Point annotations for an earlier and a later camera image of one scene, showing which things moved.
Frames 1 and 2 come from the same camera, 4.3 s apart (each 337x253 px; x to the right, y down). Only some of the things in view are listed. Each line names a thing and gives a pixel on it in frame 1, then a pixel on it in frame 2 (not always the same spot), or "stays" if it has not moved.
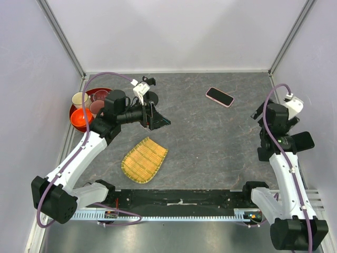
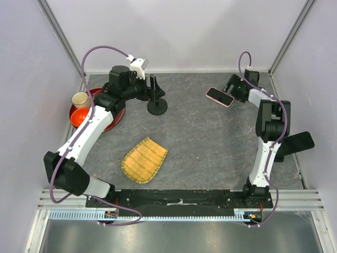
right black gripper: x=291 y=123 -> x=235 y=80
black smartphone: x=303 y=140 stays
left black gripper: x=151 y=118 -> x=148 y=94
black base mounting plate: x=178 y=200 stays
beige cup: x=77 y=99 stays
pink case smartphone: x=219 y=97 stays
